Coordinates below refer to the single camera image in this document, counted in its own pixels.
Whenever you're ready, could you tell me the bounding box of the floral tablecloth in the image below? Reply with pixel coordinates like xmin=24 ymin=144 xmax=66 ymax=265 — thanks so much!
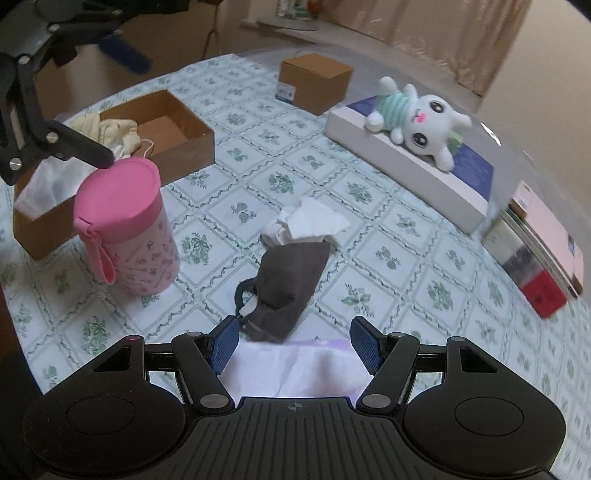
xmin=0 ymin=53 xmax=591 ymax=480

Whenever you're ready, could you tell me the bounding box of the pale book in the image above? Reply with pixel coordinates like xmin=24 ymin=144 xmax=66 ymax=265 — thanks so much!
xmin=481 ymin=215 xmax=515 ymax=254

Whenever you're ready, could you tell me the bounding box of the beige curtain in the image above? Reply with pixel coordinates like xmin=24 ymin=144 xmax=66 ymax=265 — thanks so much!
xmin=318 ymin=0 xmax=532 ymax=97

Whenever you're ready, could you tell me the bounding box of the coat rack stand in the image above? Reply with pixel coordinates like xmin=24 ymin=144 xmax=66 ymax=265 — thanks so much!
xmin=203 ymin=18 xmax=223 ymax=58

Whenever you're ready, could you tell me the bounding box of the dark book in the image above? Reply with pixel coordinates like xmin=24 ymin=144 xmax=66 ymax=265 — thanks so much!
xmin=502 ymin=240 xmax=539 ymax=280

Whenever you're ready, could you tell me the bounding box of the red book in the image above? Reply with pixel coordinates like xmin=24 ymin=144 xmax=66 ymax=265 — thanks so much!
xmin=522 ymin=270 xmax=570 ymax=319

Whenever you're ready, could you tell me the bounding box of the white flat box blue top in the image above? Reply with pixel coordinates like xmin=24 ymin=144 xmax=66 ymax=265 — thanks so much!
xmin=325 ymin=95 xmax=497 ymax=234

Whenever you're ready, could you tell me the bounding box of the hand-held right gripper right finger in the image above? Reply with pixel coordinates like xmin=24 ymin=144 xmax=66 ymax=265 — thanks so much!
xmin=350 ymin=316 xmax=502 ymax=412

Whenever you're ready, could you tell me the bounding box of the white plush toy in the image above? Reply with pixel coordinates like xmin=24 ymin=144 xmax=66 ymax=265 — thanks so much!
xmin=366 ymin=76 xmax=472 ymax=172

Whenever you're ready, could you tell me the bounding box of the white tissue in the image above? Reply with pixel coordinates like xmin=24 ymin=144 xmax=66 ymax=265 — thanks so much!
xmin=261 ymin=196 xmax=352 ymax=247

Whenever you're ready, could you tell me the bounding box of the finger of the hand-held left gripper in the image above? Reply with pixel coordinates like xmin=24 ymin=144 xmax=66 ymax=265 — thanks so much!
xmin=46 ymin=18 xmax=154 ymax=75
xmin=0 ymin=51 xmax=115 ymax=186

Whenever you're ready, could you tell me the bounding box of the small closed cardboard box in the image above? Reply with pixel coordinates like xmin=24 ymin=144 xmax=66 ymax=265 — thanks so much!
xmin=277 ymin=53 xmax=354 ymax=117

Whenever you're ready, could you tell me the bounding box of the cream cloth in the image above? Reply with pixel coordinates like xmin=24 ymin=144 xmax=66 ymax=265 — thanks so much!
xmin=69 ymin=113 xmax=141 ymax=155

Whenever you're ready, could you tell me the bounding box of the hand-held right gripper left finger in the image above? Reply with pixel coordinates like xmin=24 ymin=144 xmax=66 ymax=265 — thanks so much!
xmin=93 ymin=316 xmax=242 ymax=415

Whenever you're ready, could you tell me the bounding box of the dark grey face mask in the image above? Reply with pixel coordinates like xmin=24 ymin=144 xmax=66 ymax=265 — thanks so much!
xmin=235 ymin=240 xmax=333 ymax=343

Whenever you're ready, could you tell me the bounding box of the pink lidded cup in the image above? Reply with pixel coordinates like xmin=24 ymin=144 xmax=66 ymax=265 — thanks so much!
xmin=73 ymin=157 xmax=181 ymax=296

